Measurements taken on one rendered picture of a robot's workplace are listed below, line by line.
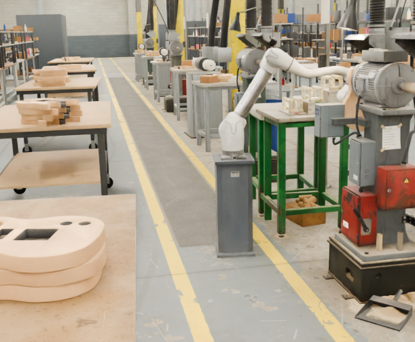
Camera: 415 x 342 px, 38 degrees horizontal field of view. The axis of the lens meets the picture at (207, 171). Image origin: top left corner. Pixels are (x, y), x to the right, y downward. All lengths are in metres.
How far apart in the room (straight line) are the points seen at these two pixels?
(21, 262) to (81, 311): 0.20
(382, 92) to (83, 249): 2.31
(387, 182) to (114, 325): 2.33
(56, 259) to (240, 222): 2.77
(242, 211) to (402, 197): 1.18
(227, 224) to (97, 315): 2.78
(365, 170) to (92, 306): 2.34
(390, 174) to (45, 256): 2.36
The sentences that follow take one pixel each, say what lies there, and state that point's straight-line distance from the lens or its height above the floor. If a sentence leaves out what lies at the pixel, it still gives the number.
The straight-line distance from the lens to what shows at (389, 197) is 3.58.
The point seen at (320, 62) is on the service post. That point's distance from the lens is 5.99.
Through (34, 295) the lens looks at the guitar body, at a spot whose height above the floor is 0.92.
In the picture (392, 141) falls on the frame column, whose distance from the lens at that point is 3.64.
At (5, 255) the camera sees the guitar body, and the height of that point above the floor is 1.03.
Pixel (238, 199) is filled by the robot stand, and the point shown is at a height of 0.43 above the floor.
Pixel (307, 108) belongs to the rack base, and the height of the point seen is 0.98.
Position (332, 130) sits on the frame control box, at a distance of 3.77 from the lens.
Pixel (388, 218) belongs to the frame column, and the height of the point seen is 0.46.
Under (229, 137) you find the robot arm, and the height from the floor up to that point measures 0.86.
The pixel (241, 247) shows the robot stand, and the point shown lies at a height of 0.07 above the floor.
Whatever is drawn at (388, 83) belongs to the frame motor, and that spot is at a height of 1.27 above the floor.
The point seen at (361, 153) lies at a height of 0.86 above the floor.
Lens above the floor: 1.59
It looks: 13 degrees down
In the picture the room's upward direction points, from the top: 2 degrees counter-clockwise
